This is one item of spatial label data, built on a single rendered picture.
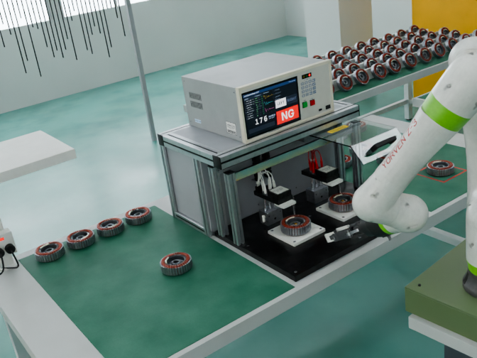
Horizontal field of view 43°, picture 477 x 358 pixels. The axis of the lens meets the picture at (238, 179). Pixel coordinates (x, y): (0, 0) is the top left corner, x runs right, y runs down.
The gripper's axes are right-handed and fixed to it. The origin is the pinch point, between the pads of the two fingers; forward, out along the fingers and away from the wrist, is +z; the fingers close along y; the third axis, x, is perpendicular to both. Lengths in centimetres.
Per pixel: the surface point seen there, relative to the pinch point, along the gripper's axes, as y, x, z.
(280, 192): -1.4, 20.4, 19.8
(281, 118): 8.8, 45.1, 14.2
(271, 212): -1.4, 14.9, 30.7
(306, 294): -19.0, -13.0, 2.9
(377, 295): 71, -48, 86
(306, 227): 0.2, 5.2, 15.9
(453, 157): 95, 4, 25
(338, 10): 297, 158, 253
